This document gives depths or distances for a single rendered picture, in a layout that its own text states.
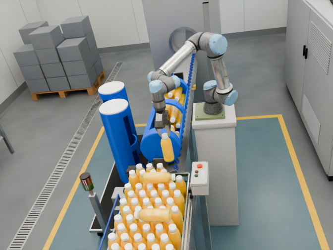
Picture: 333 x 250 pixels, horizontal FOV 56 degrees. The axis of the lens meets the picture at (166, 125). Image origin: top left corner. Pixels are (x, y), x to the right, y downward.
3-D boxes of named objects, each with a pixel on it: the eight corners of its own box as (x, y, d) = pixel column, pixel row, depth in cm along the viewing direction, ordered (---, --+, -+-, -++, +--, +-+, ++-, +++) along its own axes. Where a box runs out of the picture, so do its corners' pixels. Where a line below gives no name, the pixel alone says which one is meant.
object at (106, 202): (164, 141, 414) (162, 132, 406) (146, 240, 292) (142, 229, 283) (126, 144, 424) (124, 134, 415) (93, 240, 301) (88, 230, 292)
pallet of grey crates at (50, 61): (106, 75, 628) (88, 15, 563) (94, 94, 563) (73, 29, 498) (50, 81, 649) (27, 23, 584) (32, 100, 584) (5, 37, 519)
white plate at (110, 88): (106, 80, 349) (107, 81, 350) (92, 93, 329) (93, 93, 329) (128, 81, 338) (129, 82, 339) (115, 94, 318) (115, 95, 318)
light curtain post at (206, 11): (219, 142, 395) (208, 1, 302) (219, 145, 390) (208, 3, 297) (214, 142, 396) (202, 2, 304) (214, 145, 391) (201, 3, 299)
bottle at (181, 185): (184, 205, 202) (180, 184, 192) (175, 201, 206) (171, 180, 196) (190, 198, 206) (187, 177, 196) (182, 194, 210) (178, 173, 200)
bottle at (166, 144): (176, 159, 203) (172, 136, 193) (167, 164, 201) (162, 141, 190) (171, 154, 208) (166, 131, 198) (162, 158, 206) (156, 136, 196)
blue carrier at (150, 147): (191, 102, 298) (186, 74, 283) (182, 163, 227) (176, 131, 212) (161, 104, 304) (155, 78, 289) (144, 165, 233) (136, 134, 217)
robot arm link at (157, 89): (165, 81, 176) (153, 87, 172) (168, 97, 182) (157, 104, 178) (157, 77, 181) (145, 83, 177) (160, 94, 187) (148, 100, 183)
